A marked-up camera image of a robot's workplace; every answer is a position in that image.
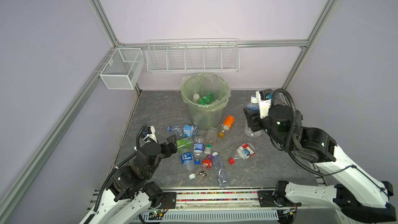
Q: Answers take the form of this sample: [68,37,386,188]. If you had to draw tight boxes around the clear square plastic container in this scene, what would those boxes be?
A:
[206,128,218,145]

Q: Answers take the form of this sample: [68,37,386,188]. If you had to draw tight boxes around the yellow stripe white cap bottle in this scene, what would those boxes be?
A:
[192,94,200,103]

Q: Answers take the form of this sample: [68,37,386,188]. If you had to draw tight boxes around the dark green soda bottle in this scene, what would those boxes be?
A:
[198,93,214,105]

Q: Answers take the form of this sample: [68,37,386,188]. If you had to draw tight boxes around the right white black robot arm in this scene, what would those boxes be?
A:
[244,89,397,224]

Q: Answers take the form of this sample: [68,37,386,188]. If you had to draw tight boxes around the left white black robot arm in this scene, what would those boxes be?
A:
[81,124,178,224]

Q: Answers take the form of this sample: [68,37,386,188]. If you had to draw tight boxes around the green-lined mesh waste bin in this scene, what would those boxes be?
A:
[180,73,231,131]

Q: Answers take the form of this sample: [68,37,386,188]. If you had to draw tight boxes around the light green label bottle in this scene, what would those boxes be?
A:
[176,137,192,152]

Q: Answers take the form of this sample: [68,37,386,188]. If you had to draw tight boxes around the crushed light blue label bottle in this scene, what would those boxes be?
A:
[167,124,198,138]

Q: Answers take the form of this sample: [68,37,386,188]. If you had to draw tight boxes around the orange label bottle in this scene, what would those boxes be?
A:
[217,115,235,139]

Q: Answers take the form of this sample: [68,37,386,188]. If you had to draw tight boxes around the blue label bottle blue cap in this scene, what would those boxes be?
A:
[192,141,204,165]

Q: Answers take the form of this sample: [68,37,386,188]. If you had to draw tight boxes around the red label scenic bottle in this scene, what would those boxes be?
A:
[228,142,256,164]

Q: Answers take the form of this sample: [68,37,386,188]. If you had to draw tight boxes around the small green cap bottle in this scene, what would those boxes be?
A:
[204,144,211,155]

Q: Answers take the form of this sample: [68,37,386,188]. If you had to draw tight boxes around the red cap cola bottle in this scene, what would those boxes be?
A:
[196,159,212,179]

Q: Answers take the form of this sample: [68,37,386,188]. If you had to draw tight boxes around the small white mesh basket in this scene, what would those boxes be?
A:
[100,48,145,90]

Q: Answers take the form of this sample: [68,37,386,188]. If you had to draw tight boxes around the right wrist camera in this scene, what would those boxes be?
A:
[256,89,273,119]

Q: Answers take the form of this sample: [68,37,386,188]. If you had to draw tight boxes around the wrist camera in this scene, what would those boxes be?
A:
[141,125,158,143]
[256,89,273,119]

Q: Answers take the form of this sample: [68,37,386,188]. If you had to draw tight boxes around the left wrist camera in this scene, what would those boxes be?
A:
[141,125,158,143]

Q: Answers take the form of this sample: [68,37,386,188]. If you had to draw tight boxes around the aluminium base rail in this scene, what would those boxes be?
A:
[83,186,349,215]

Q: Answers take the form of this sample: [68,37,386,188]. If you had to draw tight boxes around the long white wire basket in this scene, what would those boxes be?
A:
[147,38,240,73]

